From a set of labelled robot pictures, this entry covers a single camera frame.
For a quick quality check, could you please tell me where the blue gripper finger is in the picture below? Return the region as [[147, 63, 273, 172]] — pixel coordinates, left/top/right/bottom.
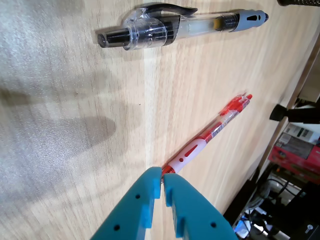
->
[[90, 166, 162, 240], [163, 173, 240, 240]]

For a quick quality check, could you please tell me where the red pen with white grip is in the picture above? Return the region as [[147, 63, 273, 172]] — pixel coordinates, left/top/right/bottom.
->
[[161, 93, 253, 177]]

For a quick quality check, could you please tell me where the clear pen with grey grip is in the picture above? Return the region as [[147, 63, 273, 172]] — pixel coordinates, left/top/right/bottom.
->
[[96, 2, 270, 51]]

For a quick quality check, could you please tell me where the red cardboard box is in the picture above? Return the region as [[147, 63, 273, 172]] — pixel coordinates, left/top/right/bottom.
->
[[267, 131, 320, 179]]

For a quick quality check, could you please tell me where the white black printed box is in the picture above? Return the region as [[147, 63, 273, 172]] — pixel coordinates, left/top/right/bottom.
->
[[283, 123, 320, 146]]

